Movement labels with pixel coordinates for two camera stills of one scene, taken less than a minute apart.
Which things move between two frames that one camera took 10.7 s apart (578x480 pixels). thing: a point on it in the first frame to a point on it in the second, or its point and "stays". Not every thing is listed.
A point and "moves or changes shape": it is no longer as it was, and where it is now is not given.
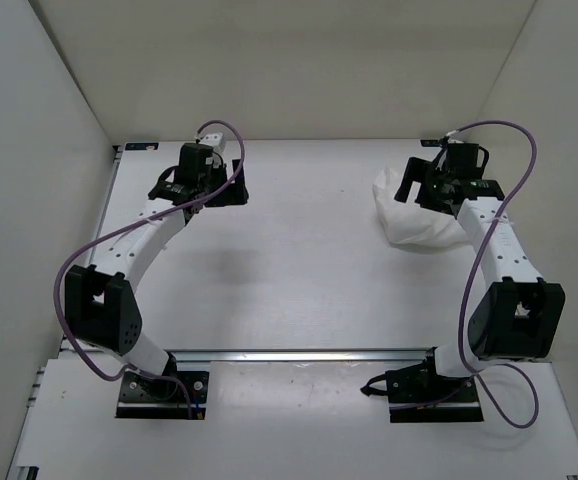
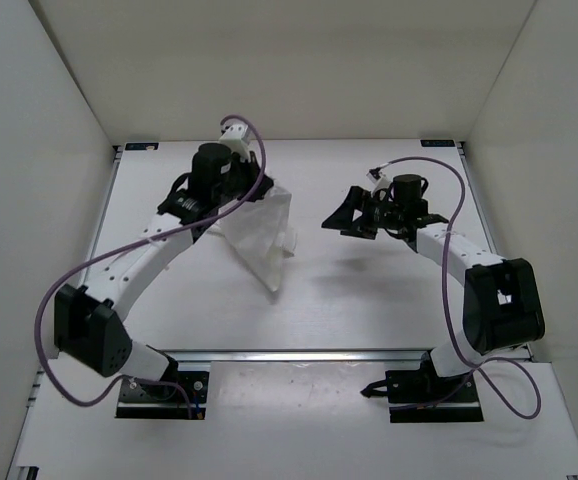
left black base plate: x=163 y=398 stays
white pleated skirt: x=409 y=223 moves or changes shape
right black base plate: x=418 y=394 stays
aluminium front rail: x=302 y=355 stays
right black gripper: x=414 y=171 to x=344 y=216
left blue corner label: x=142 y=146 stays
